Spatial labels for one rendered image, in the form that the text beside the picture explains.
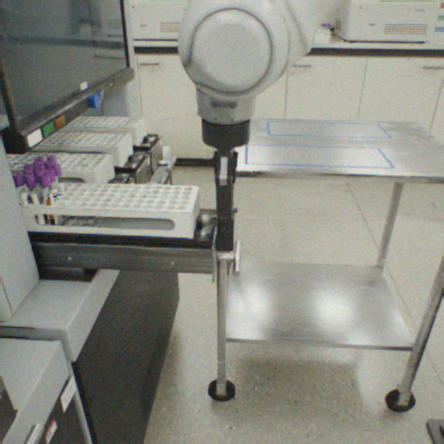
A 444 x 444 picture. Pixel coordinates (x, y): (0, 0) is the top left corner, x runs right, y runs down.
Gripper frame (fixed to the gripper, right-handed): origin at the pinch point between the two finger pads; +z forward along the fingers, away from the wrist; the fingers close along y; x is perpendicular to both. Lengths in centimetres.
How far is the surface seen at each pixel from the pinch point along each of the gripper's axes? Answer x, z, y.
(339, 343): 32, 52, -27
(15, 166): -43.7, -6.6, -12.1
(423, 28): 109, -19, -230
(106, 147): -29.0, -6.4, -25.4
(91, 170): -27.2, -6.5, -10.8
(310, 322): 24, 52, -35
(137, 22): -74, -22, -230
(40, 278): -31.8, 6.3, 7.8
